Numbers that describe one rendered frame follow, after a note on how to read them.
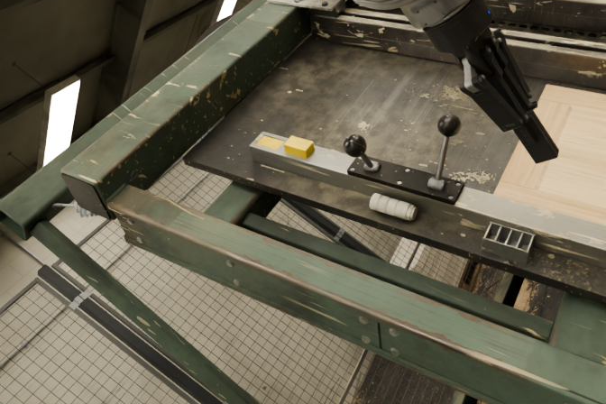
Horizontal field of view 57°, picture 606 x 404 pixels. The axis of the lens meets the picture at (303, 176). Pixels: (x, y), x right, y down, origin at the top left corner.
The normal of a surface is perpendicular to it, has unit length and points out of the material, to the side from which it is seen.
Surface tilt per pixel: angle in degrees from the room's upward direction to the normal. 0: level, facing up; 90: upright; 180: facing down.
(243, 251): 59
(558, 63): 90
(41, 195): 90
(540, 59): 90
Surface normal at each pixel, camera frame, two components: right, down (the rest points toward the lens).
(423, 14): -0.44, 0.64
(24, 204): 0.31, -0.50
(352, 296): -0.14, -0.73
